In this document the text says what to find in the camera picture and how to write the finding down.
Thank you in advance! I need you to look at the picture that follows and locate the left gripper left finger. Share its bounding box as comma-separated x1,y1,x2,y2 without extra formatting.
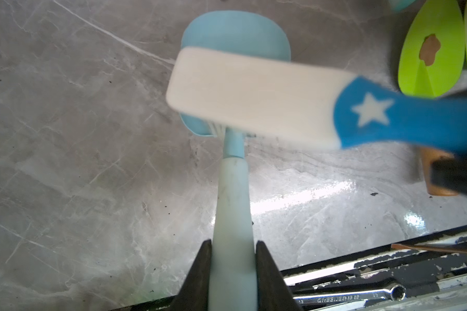
169,240,212,311

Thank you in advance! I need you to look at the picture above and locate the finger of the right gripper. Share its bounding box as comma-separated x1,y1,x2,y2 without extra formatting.
430,157,467,195

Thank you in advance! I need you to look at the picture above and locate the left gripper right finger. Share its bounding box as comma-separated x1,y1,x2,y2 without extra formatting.
256,241,302,311

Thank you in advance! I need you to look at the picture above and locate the light blue round trowel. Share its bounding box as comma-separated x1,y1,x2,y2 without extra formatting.
180,10,291,310

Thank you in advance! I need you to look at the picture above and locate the white brush blue handle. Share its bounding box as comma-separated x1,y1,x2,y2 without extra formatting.
166,47,467,154

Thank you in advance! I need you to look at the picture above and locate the steel combination wrench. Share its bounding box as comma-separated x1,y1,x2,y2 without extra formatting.
293,282,407,306

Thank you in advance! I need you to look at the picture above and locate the green pointed trowel wooden handle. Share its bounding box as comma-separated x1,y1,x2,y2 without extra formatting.
398,1,466,196

